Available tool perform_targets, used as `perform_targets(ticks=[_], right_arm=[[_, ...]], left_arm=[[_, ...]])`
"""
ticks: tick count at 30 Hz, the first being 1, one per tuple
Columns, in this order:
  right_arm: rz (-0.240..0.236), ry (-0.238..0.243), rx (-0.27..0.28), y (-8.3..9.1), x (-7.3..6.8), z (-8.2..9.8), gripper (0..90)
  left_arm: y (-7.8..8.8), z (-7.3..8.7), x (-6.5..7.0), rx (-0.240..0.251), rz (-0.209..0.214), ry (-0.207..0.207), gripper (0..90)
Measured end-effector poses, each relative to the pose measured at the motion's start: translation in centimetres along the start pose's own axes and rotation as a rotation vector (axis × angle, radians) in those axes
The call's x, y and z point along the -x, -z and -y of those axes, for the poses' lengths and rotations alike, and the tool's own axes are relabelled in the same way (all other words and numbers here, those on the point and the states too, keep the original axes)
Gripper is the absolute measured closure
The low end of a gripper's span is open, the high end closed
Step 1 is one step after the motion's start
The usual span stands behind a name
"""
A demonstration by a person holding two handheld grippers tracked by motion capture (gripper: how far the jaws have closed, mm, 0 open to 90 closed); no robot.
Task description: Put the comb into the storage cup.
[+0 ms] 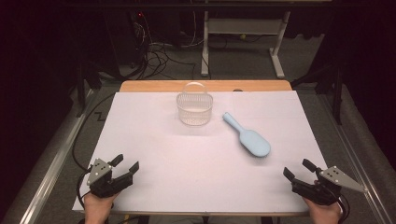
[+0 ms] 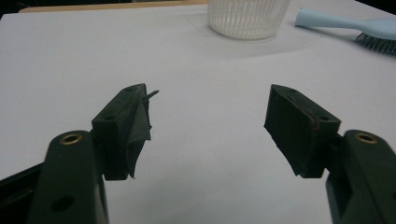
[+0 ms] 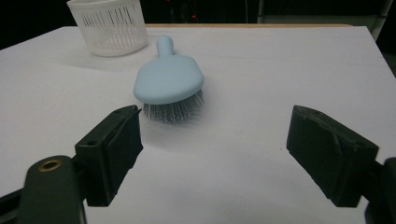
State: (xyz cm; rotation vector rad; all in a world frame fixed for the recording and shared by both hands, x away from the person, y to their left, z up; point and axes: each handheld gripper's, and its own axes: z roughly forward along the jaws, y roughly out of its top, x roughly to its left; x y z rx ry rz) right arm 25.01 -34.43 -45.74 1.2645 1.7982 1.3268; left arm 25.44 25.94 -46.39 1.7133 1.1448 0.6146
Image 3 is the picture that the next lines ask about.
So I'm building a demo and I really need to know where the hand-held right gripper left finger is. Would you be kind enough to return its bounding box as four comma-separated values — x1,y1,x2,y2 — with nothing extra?
74,105,145,207

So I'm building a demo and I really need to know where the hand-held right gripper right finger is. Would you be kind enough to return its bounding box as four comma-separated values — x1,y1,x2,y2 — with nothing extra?
286,105,380,208

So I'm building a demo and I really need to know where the light blue hairbrush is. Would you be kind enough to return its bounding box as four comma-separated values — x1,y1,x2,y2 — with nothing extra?
133,35,205,123

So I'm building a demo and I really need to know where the white plastic basket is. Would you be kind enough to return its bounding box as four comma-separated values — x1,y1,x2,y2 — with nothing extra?
66,0,149,58

